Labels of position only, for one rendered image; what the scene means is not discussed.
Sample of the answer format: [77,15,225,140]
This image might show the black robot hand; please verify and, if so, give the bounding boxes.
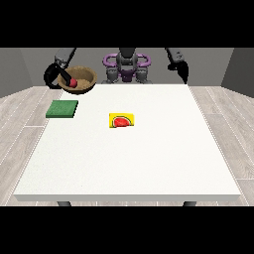
[43,62,76,90]
[167,61,190,85]

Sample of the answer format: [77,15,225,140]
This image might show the brown wooden bowl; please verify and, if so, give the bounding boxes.
[57,65,98,95]

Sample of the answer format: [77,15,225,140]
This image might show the yellow cup with melon print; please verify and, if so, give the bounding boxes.
[108,112,136,130]

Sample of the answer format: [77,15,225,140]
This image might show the grey robot trunk purple rings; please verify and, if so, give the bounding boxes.
[101,48,153,85]

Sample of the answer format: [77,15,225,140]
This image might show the green square pad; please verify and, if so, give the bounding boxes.
[45,99,79,119]

